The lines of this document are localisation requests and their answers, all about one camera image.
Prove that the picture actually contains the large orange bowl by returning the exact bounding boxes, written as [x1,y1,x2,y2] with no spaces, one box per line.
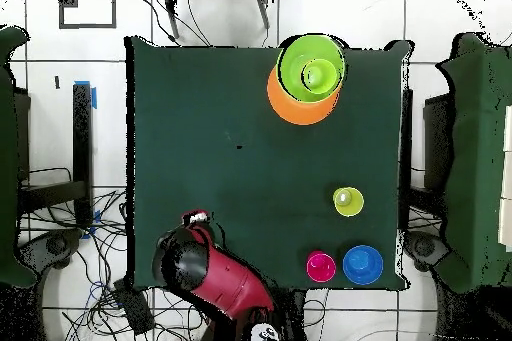
[266,66,342,126]

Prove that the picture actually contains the yellow cup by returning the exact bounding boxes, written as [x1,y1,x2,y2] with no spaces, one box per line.
[332,186,365,218]

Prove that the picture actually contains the green bowl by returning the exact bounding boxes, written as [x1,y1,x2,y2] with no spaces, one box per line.
[276,33,346,104]

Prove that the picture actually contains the lime cup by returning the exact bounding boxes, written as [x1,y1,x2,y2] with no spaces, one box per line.
[301,57,338,96]

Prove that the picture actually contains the dark green tablecloth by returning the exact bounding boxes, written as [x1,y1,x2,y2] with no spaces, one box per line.
[124,35,415,293]

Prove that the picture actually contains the black power box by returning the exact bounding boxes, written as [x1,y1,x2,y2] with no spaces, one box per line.
[112,278,156,336]

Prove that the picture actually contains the pink cup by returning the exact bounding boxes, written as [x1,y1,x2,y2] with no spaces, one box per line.
[306,251,337,283]

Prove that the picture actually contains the black stand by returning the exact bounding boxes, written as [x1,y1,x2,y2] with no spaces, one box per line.
[17,82,94,230]

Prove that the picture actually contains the dark grey chair base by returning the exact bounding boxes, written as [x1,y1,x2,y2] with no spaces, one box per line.
[17,228,83,274]
[402,230,451,272]

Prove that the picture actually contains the blue tape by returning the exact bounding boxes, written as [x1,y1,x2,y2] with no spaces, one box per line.
[73,79,98,110]

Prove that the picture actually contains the blue bowl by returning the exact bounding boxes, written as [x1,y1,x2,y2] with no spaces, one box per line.
[342,245,384,286]

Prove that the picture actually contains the green cloth covered table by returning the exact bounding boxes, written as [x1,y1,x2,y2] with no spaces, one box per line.
[433,31,512,294]
[0,25,38,289]

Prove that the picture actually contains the white box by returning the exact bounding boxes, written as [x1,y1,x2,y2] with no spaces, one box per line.
[498,104,512,252]

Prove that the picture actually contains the tangled floor cables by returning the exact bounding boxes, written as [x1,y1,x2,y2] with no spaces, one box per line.
[19,166,217,341]

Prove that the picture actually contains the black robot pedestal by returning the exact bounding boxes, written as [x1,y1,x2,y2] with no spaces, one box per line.
[279,288,308,341]

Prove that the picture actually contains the black cable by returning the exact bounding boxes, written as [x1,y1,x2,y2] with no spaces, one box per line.
[135,0,213,48]

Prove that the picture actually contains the black post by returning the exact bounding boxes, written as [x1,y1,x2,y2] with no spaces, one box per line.
[400,88,414,230]

